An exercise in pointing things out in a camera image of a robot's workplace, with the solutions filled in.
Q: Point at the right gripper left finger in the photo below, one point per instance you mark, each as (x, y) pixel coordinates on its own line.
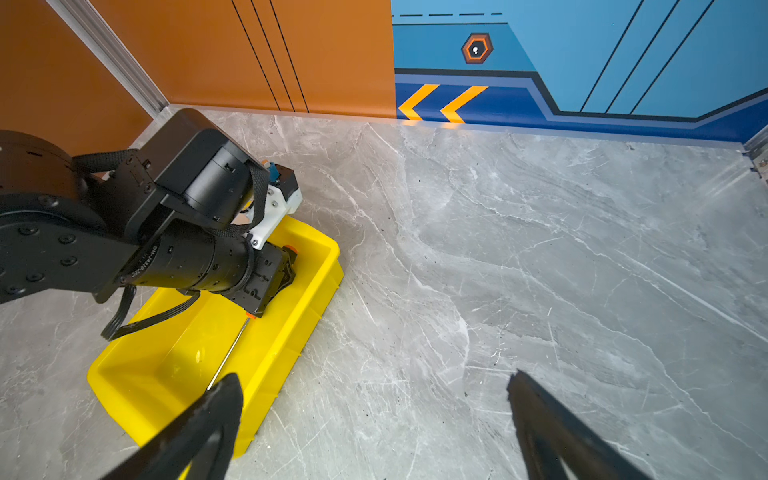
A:
(198, 444)

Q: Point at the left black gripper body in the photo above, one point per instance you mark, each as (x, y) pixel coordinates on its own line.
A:
(269, 271)

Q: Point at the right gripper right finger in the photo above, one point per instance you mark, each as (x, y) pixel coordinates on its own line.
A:
(554, 443)

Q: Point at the black orange screwdriver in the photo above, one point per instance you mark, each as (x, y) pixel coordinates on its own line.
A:
(231, 345)

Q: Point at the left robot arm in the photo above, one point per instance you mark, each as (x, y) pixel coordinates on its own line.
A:
(187, 213)

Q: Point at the yellow plastic bin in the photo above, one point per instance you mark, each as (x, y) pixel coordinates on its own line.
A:
(147, 379)

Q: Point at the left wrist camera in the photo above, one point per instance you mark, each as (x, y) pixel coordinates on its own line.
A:
(283, 197)

